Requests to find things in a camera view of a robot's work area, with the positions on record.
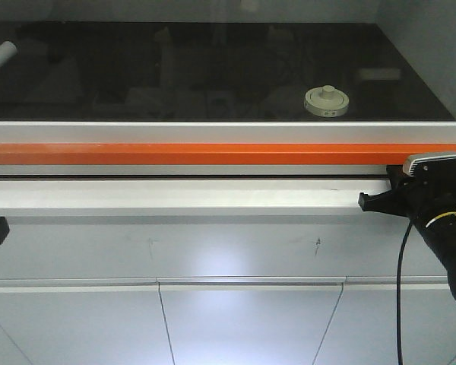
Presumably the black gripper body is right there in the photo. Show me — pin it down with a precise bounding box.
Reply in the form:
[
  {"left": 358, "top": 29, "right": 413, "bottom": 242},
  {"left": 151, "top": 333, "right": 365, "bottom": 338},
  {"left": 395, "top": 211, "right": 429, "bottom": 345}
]
[{"left": 386, "top": 163, "right": 456, "bottom": 213}]

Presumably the fume hood sash orange handle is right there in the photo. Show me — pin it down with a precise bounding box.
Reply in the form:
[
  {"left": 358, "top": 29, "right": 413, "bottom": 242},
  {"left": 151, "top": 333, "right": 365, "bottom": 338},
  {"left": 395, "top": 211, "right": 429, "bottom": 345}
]
[{"left": 0, "top": 121, "right": 456, "bottom": 176}]

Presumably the glass jar with cream lid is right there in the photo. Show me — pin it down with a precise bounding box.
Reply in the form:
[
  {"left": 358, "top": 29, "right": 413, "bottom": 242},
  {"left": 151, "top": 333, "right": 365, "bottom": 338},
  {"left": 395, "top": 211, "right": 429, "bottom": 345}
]
[{"left": 303, "top": 85, "right": 350, "bottom": 118}]

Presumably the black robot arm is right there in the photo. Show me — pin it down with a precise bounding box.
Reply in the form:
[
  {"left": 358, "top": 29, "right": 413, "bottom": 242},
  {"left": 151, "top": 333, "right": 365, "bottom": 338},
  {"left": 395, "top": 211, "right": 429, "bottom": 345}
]
[{"left": 359, "top": 160, "right": 456, "bottom": 301}]

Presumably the white base cabinet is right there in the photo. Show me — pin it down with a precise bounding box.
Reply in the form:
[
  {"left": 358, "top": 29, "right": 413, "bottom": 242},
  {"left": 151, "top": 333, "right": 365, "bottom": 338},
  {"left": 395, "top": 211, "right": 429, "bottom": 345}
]
[{"left": 0, "top": 177, "right": 456, "bottom": 365}]

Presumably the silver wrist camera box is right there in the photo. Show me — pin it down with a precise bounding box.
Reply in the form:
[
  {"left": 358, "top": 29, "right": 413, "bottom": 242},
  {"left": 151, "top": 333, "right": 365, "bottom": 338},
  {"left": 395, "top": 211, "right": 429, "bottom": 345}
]
[{"left": 402, "top": 151, "right": 456, "bottom": 177}]

